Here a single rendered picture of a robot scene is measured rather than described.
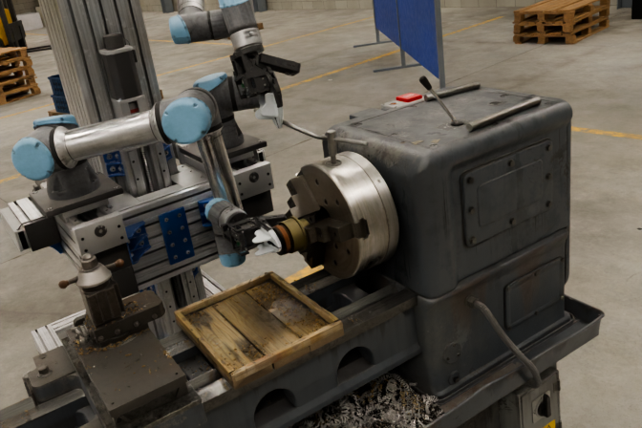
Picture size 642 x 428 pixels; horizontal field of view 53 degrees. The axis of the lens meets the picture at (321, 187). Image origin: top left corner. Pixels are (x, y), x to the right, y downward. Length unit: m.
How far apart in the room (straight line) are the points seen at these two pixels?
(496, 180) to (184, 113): 0.82
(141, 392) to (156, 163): 0.97
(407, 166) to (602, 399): 1.50
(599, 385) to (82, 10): 2.30
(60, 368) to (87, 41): 0.99
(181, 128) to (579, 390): 1.87
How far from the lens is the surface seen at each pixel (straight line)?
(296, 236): 1.61
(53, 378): 1.68
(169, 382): 1.42
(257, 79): 1.64
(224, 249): 1.85
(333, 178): 1.58
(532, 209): 1.91
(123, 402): 1.41
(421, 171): 1.56
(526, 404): 2.13
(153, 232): 2.11
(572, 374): 2.90
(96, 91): 2.17
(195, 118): 1.69
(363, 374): 1.75
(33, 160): 1.85
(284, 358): 1.55
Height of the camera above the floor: 1.78
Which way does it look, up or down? 21 degrees down
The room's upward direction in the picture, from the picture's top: 8 degrees counter-clockwise
